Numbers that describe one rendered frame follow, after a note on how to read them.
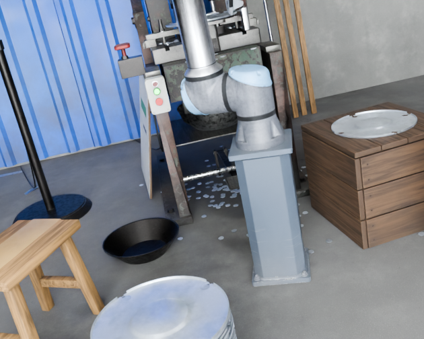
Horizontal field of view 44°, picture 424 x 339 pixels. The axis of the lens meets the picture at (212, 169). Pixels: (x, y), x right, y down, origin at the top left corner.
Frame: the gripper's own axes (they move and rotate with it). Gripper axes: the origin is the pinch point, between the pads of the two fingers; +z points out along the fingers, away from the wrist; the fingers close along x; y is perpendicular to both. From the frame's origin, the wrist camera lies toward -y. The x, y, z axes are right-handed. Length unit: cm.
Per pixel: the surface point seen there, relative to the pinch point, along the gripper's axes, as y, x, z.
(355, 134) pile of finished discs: 27, -60, 21
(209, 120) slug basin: -14.6, -10.8, 41.9
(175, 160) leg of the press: -33, -28, 44
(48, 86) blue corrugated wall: -94, 111, 87
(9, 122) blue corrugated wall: -125, 105, 103
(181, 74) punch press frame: -23.2, -9.0, 17.3
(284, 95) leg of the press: 14.7, -22.4, 28.4
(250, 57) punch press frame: 4.8, -9.5, 15.9
